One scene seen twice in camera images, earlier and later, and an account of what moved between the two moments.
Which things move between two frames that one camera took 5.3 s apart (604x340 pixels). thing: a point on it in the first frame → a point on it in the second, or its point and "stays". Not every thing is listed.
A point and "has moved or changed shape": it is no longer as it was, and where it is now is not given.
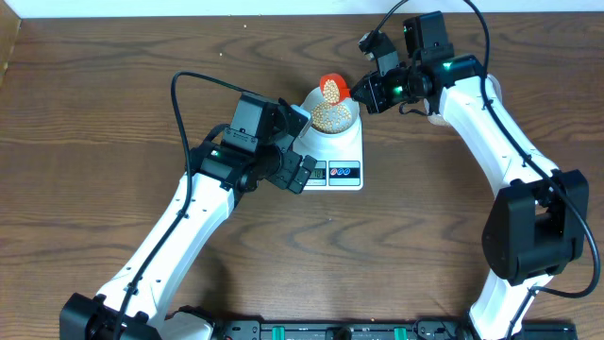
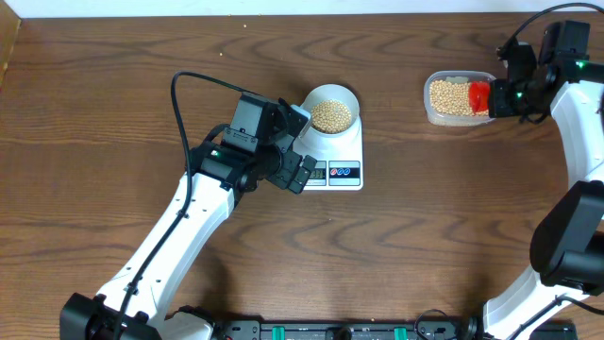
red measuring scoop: [343, 88] has moved or changed shape
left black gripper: [282, 176] stays
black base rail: [377, 331] stays
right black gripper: [374, 100] → [499, 106]
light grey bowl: [350, 138] → [333, 110]
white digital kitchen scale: [338, 171] stays
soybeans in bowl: [329, 118] stays
